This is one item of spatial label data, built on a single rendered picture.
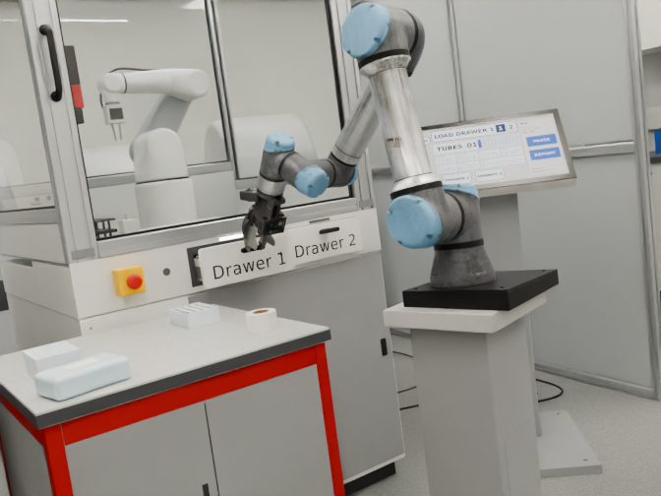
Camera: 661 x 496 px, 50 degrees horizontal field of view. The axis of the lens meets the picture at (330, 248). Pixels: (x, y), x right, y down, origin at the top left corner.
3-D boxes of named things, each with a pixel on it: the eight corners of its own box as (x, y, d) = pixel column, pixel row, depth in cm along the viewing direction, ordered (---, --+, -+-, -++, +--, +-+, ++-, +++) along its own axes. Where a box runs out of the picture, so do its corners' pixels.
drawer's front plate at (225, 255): (294, 269, 211) (289, 231, 209) (206, 288, 194) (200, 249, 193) (291, 268, 212) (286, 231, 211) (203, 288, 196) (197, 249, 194)
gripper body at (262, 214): (259, 239, 187) (267, 201, 180) (244, 220, 192) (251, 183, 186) (283, 234, 191) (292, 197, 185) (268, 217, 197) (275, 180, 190)
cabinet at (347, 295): (411, 471, 251) (385, 249, 241) (130, 605, 193) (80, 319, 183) (273, 413, 329) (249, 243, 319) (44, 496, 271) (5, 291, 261)
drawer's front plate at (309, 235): (363, 249, 234) (358, 216, 233) (289, 266, 218) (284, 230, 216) (359, 249, 236) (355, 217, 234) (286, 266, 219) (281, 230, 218)
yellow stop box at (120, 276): (148, 291, 189) (144, 265, 188) (121, 297, 185) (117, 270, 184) (141, 290, 193) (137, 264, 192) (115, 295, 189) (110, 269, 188)
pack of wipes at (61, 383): (109, 372, 142) (105, 350, 141) (134, 378, 135) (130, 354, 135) (35, 396, 131) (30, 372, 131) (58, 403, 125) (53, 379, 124)
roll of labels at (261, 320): (284, 325, 163) (281, 308, 163) (264, 333, 158) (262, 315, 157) (262, 324, 168) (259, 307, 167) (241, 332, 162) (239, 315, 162)
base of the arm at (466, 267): (503, 275, 169) (498, 234, 169) (485, 286, 156) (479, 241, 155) (443, 279, 177) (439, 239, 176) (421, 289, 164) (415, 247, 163)
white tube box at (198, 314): (220, 321, 177) (218, 306, 177) (189, 329, 173) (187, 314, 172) (201, 316, 187) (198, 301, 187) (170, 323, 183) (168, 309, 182)
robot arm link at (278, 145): (281, 149, 172) (259, 132, 176) (273, 186, 178) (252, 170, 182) (304, 142, 177) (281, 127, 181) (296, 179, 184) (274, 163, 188)
